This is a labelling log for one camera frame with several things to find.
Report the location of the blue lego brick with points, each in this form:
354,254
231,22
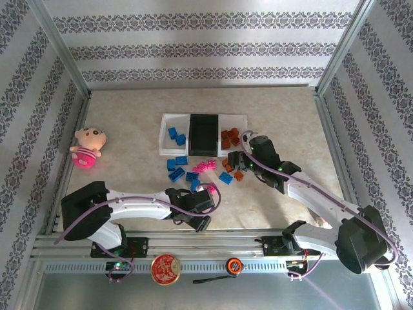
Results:
226,178
181,160
171,164
176,174
173,132
192,176
180,139
195,184

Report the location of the pink lego brick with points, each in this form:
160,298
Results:
211,164
202,166
212,188
195,170

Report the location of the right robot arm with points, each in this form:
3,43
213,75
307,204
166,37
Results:
322,201

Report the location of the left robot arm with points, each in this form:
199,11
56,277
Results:
138,210

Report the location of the white plastic bin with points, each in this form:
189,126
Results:
240,121
167,144

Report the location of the black plastic bin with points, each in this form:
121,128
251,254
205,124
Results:
204,134

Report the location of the orange black tape measure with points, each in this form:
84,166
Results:
234,265

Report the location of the red round tin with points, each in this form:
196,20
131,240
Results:
165,269

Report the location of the controller board with green light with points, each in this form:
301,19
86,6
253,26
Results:
119,265

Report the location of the pink plush doll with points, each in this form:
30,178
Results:
90,139

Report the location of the grey metal panel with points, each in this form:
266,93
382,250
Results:
80,290

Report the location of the aluminium frame front rail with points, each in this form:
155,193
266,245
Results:
209,242

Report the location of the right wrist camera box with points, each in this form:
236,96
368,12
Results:
245,138

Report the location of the aluminium frame side rail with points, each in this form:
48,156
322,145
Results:
330,129

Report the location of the aluminium frame back rail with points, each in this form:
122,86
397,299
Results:
193,86

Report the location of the aluminium frame post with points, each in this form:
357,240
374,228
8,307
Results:
61,48
342,48

